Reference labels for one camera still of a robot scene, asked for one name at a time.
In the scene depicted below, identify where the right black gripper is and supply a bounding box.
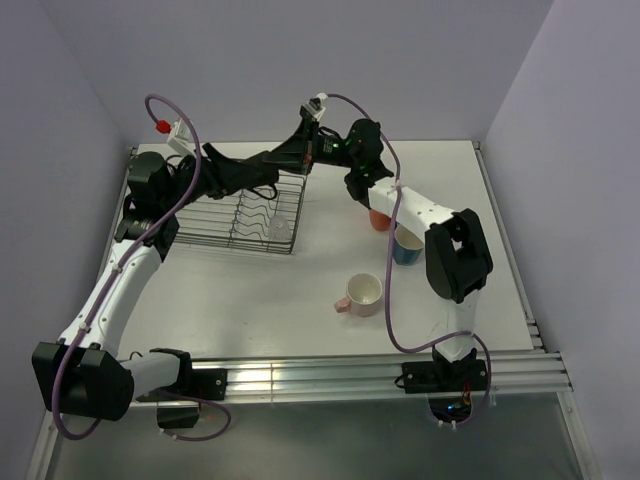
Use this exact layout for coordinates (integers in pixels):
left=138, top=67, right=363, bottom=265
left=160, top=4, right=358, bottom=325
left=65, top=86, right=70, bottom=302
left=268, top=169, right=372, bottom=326
left=261, top=119, right=358, bottom=177

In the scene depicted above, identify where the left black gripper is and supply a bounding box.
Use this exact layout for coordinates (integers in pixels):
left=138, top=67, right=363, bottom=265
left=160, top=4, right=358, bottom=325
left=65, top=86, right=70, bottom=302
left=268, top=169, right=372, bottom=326
left=161, top=143, right=262, bottom=214

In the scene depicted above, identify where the dark wire dish rack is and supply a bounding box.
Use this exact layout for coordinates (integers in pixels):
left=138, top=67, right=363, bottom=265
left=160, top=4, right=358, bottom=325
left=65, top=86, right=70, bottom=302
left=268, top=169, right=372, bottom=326
left=176, top=173, right=306, bottom=255

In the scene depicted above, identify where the clear glass cup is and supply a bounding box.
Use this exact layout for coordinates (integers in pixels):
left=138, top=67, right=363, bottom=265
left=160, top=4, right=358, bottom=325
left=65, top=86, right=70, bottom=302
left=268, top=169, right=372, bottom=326
left=268, top=215, right=291, bottom=242

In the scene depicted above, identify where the orange mug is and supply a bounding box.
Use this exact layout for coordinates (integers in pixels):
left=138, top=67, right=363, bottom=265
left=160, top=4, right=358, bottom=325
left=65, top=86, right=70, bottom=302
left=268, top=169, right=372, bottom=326
left=368, top=209, right=391, bottom=232

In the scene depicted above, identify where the pink mug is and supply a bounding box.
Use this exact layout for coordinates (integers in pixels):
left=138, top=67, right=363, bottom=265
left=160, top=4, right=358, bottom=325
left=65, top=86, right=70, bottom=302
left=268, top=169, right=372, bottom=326
left=334, top=273, right=384, bottom=318

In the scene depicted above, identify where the dark grey mug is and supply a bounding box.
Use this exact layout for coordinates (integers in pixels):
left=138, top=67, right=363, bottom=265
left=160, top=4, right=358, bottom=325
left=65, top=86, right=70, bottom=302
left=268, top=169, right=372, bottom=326
left=242, top=173, right=279, bottom=200

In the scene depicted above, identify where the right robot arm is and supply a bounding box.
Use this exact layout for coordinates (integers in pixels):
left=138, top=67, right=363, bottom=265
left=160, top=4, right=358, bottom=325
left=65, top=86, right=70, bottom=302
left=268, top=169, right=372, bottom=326
left=245, top=117, right=493, bottom=393

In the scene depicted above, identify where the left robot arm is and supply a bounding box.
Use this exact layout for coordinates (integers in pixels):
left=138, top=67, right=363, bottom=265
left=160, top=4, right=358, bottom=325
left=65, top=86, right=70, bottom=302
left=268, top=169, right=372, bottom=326
left=32, top=144, right=279, bottom=421

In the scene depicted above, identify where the blue mug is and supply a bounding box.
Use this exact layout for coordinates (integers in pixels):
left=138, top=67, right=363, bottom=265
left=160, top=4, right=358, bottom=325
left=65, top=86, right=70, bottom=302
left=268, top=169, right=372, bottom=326
left=392, top=225, right=424, bottom=266

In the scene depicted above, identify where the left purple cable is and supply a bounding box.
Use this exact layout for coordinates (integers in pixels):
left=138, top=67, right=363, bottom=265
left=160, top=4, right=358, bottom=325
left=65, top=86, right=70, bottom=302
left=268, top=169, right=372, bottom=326
left=52, top=93, right=204, bottom=440

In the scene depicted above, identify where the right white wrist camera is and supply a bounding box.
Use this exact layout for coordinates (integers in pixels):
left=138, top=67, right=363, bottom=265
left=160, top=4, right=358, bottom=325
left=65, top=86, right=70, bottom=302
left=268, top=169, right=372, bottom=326
left=300, top=92, right=328, bottom=122

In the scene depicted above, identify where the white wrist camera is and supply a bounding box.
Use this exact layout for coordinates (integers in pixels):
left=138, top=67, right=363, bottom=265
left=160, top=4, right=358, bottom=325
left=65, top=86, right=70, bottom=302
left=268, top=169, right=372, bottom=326
left=155, top=119, right=193, bottom=156
left=300, top=92, right=328, bottom=122

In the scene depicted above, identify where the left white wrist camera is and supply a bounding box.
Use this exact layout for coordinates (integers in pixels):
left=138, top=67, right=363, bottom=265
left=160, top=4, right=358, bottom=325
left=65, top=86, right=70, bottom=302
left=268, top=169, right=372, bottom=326
left=155, top=119, right=193, bottom=156

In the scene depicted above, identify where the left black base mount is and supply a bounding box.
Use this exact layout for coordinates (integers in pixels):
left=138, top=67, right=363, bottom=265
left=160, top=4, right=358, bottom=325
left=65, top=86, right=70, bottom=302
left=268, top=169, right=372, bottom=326
left=190, top=368, right=228, bottom=401

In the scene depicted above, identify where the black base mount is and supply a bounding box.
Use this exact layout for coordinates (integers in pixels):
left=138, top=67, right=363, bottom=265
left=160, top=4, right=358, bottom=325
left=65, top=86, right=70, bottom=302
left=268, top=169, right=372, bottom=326
left=394, top=360, right=491, bottom=394
left=190, top=368, right=228, bottom=401

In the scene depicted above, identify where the purple cable under table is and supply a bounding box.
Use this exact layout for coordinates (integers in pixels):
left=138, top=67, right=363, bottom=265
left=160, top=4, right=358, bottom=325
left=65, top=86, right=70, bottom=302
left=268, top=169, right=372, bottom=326
left=158, top=394, right=234, bottom=443

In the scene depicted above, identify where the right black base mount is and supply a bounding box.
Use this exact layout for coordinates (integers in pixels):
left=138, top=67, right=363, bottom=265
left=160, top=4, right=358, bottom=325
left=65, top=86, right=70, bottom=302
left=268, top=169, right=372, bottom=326
left=394, top=360, right=491, bottom=394

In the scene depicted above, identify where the aluminium rail frame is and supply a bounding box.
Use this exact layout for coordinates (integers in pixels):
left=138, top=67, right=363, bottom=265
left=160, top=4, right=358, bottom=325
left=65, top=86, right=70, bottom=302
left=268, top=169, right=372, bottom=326
left=49, top=349, right=576, bottom=406

